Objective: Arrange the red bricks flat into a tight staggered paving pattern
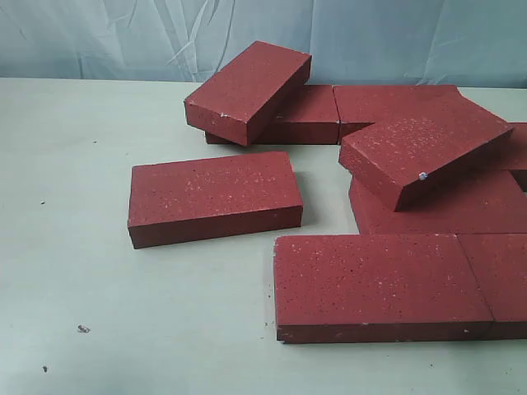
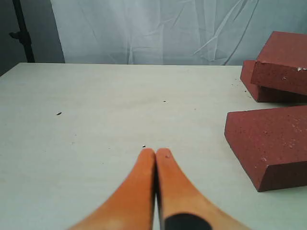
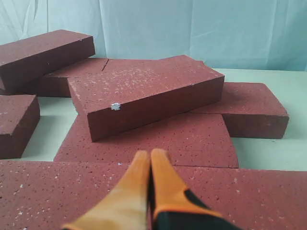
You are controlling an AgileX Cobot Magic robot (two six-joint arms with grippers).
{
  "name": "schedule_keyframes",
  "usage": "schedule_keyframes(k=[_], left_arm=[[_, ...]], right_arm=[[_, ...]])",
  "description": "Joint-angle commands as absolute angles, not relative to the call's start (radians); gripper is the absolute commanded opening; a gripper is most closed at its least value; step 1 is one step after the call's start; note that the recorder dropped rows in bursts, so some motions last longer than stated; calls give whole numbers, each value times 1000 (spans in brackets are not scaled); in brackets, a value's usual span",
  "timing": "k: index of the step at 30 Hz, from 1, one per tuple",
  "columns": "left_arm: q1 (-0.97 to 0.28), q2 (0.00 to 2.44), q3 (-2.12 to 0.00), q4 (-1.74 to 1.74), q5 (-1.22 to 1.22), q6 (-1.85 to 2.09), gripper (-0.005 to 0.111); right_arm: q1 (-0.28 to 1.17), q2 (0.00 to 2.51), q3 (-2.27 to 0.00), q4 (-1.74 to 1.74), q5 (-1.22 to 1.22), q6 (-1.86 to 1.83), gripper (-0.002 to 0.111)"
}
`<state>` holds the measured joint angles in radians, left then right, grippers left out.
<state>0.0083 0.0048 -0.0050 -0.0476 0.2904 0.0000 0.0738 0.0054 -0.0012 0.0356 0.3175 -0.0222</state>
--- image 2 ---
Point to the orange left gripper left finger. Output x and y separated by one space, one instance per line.
131 206

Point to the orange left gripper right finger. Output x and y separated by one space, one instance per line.
181 205

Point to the red brick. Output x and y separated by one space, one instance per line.
267 95
282 63
271 145

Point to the white backdrop cloth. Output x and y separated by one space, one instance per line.
172 32

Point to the black tripod stand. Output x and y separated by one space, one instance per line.
22 35

